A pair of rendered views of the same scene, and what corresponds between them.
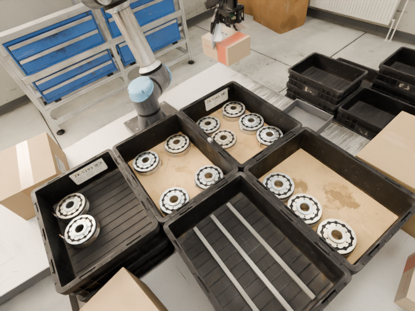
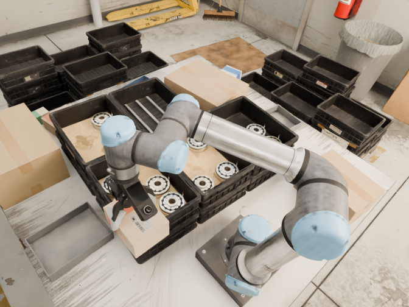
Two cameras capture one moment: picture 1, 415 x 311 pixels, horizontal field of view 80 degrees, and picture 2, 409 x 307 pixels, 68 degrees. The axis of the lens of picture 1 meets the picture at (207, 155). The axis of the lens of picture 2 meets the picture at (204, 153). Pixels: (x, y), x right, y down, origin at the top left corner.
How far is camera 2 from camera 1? 152 cm
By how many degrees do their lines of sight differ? 83
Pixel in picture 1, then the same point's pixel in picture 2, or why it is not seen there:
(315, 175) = (92, 155)
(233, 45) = not seen: hidden behind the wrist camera
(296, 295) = (132, 106)
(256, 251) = (147, 121)
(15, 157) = (359, 184)
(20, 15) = not seen: outside the picture
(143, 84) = (249, 223)
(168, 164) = (208, 173)
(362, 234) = (85, 123)
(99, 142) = not seen: hidden behind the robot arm
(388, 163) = (43, 140)
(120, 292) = (215, 99)
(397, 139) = (17, 156)
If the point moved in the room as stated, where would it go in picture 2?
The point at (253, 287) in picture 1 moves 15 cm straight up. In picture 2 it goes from (152, 109) to (151, 86)
